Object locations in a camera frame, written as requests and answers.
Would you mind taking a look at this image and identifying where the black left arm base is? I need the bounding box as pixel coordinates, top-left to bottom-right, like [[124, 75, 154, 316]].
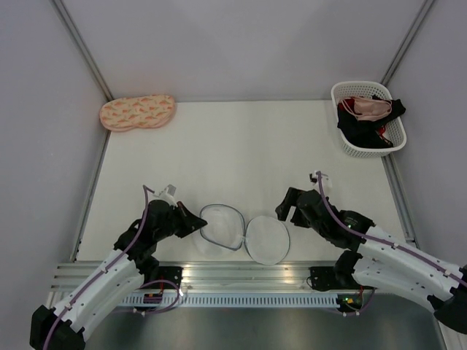
[[141, 266, 183, 290]]

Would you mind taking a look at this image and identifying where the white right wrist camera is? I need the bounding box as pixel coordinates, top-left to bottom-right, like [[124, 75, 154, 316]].
[[309, 171, 333, 192]]

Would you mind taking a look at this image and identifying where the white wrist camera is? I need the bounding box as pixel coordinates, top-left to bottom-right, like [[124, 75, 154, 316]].
[[309, 171, 333, 192], [154, 184, 177, 206]]

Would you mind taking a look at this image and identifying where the black underwear garment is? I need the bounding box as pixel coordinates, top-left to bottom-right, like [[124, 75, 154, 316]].
[[337, 95, 406, 149]]

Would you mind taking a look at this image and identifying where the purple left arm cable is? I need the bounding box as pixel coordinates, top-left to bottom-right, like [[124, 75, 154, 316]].
[[42, 184, 158, 350]]

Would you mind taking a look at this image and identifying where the round white mesh laundry bag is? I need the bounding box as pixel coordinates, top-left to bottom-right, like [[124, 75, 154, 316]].
[[193, 203, 290, 265]]

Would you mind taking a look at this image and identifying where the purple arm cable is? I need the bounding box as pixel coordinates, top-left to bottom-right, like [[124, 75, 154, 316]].
[[316, 170, 467, 285], [42, 184, 158, 350]]

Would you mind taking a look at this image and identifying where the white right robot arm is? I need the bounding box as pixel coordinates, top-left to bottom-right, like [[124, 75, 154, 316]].
[[275, 187, 466, 334]]

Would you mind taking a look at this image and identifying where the white plastic basket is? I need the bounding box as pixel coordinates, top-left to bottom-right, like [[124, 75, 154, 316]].
[[331, 81, 406, 158]]

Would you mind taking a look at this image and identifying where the white slotted cable duct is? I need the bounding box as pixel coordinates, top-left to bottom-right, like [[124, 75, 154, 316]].
[[119, 292, 339, 308]]

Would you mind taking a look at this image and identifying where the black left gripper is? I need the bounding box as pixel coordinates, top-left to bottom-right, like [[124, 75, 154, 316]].
[[155, 201, 207, 241]]

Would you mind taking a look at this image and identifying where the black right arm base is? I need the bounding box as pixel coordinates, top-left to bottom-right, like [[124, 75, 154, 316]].
[[308, 266, 344, 292]]

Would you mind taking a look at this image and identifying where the pink bra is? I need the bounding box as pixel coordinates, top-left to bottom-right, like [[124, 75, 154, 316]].
[[339, 96, 393, 122]]

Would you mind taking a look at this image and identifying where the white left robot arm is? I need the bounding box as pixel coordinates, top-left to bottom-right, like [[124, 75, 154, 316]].
[[29, 199, 207, 349]]

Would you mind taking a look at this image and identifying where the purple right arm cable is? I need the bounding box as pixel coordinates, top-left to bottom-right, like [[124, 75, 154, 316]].
[[316, 170, 467, 285]]

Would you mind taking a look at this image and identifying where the pink patterned bra case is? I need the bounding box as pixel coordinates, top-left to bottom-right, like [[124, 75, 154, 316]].
[[99, 94, 177, 132]]

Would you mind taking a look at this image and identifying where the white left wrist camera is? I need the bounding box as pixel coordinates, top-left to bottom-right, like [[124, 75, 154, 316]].
[[154, 184, 177, 206]]

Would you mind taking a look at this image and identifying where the aluminium mounting rail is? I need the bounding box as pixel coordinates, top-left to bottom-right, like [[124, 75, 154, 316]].
[[49, 261, 335, 293]]

